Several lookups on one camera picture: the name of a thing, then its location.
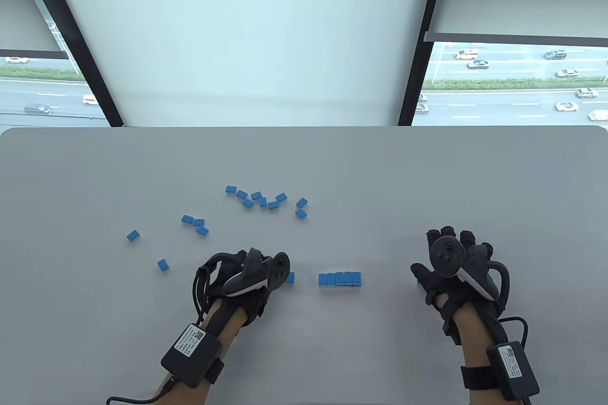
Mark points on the person's left hand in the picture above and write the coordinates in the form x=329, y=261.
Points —
x=251, y=303

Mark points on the person's left forearm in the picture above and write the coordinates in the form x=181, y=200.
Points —
x=228, y=324

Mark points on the person's right hand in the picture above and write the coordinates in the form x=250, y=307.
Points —
x=434, y=288

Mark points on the wide white roller blind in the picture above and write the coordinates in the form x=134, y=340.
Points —
x=237, y=34

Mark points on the black window frame pillar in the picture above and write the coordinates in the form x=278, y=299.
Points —
x=422, y=44
x=71, y=39

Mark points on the black white handheld controller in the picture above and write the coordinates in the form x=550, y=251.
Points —
x=446, y=255
x=278, y=272

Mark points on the blue mahjong tiles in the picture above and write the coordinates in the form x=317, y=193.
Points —
x=266, y=203

